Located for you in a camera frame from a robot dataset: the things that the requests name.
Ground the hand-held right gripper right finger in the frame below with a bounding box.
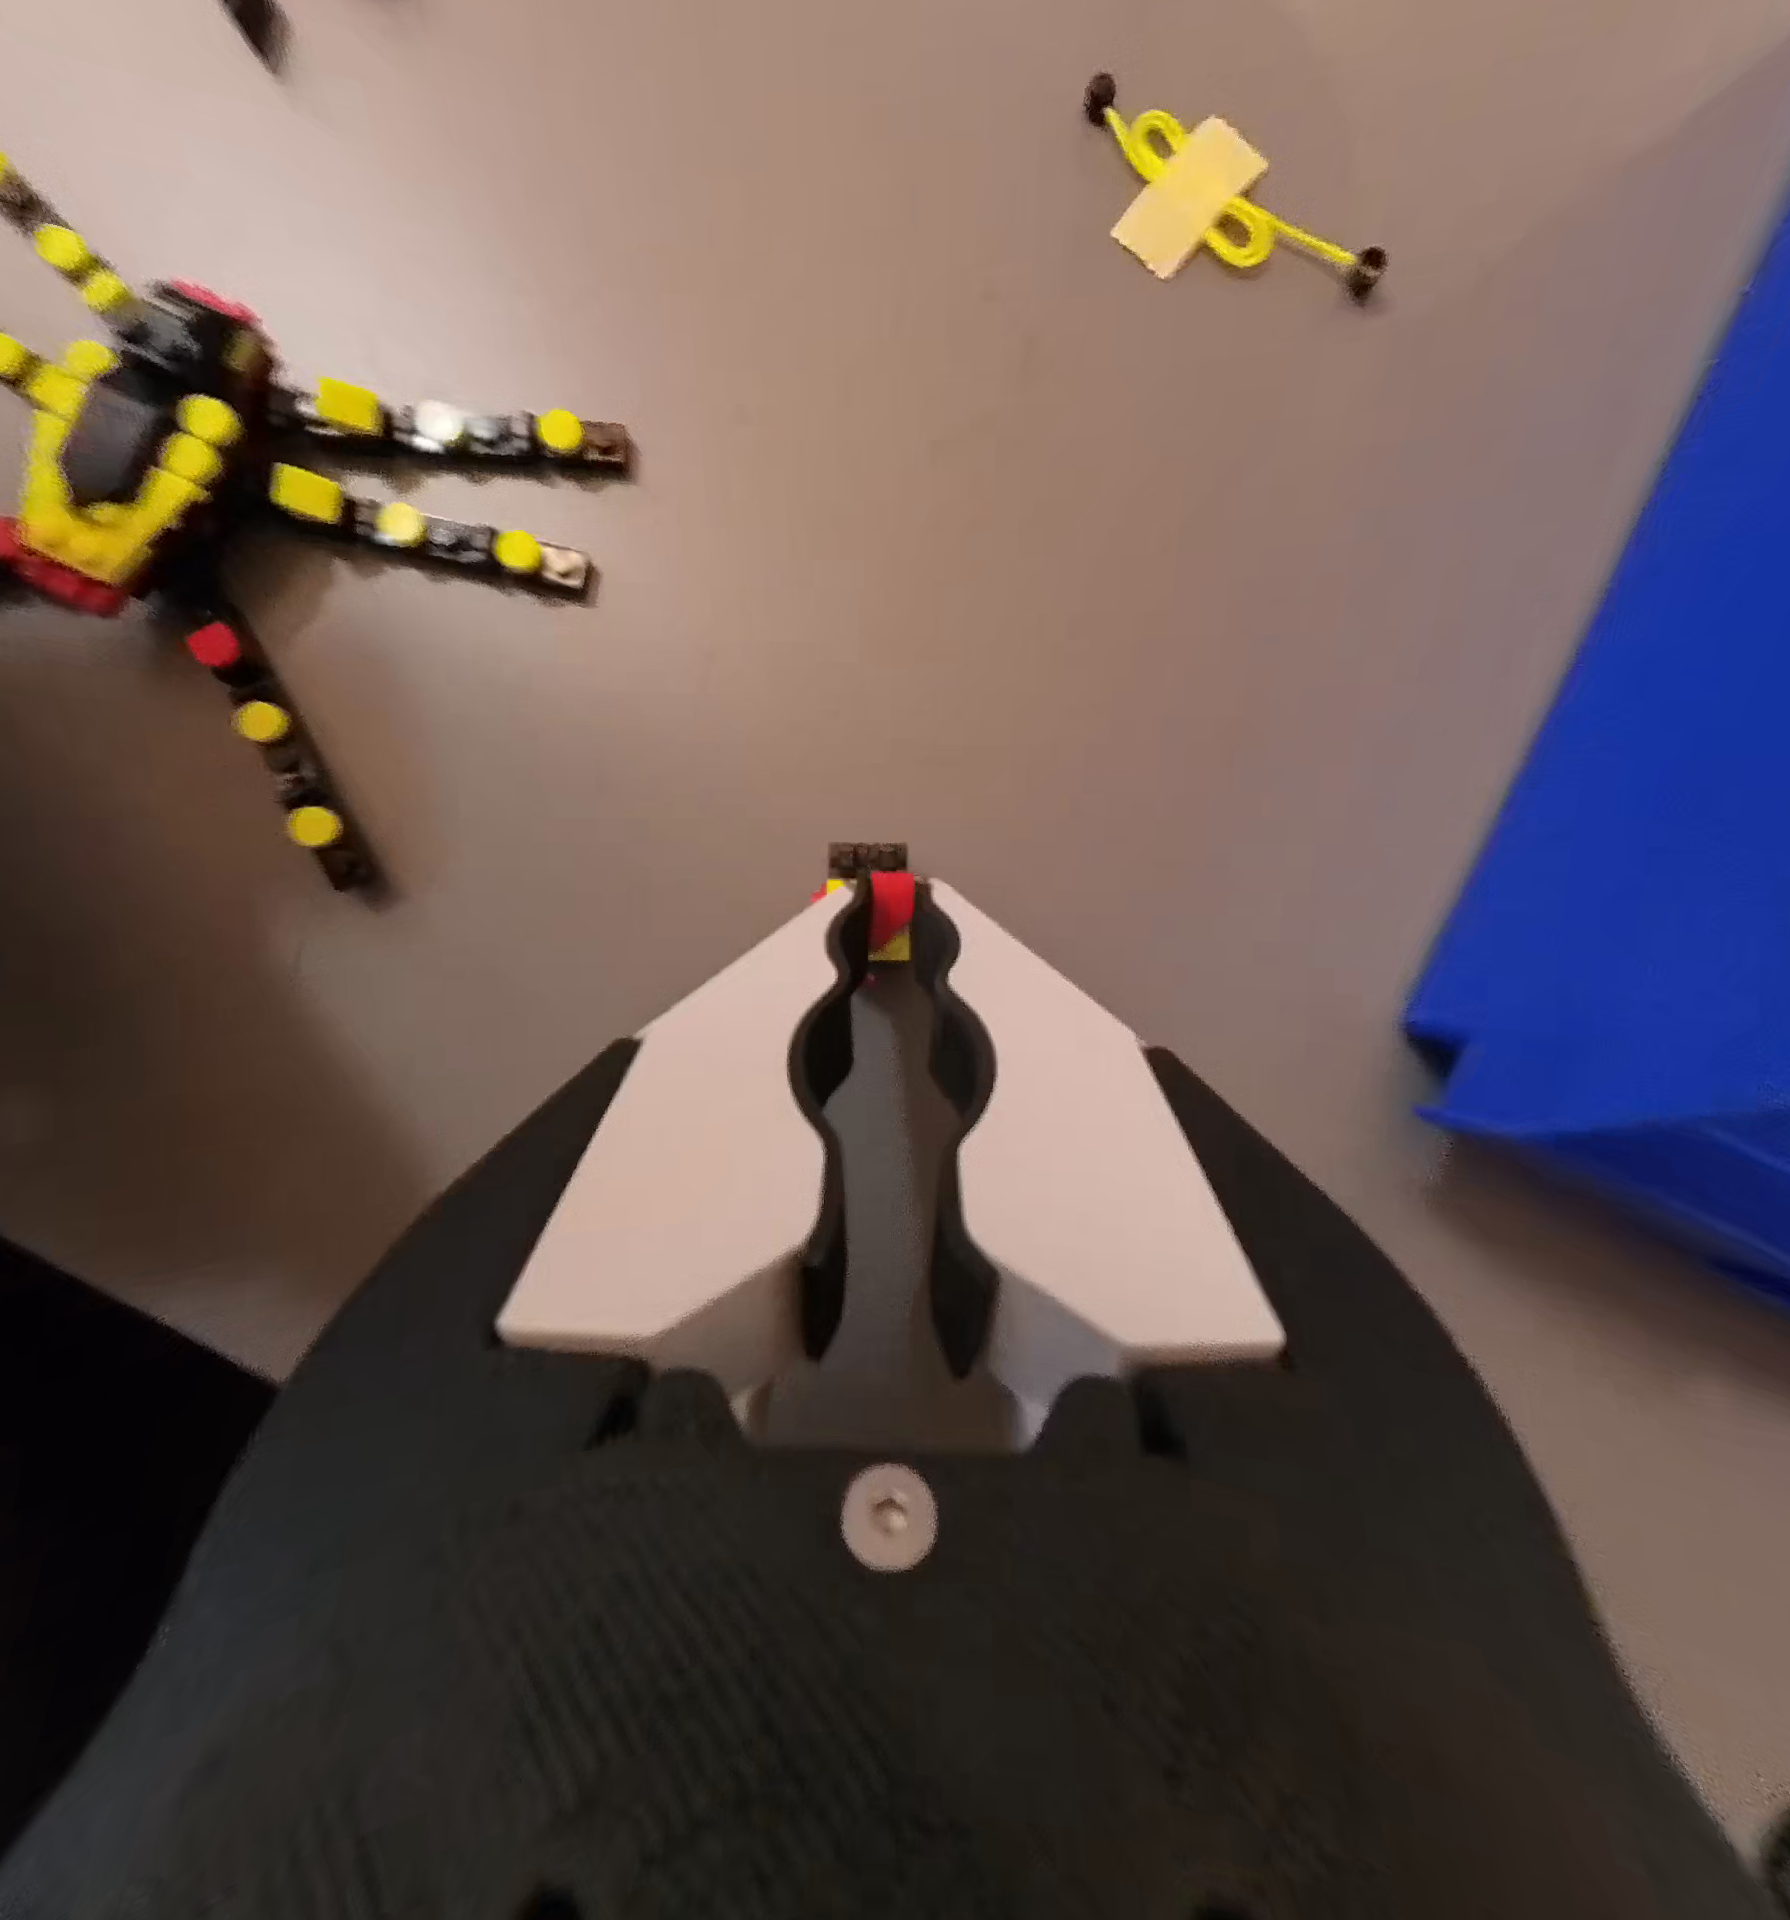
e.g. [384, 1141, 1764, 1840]
[909, 879, 1290, 1441]

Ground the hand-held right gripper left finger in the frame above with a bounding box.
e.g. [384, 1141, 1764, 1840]
[494, 883, 859, 1441]

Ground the small red lego assembly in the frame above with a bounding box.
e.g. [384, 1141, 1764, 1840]
[813, 840, 927, 978]

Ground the yellow black lego spider model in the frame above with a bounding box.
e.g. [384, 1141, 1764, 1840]
[0, 112, 639, 901]

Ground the person's black sweater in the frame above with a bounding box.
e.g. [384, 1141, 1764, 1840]
[0, 1200, 283, 1920]

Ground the blue plastic bin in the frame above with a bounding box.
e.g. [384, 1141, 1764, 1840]
[1402, 91, 1790, 1337]

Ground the yellow lego string with tan tag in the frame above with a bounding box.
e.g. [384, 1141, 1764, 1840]
[1082, 73, 1390, 301]

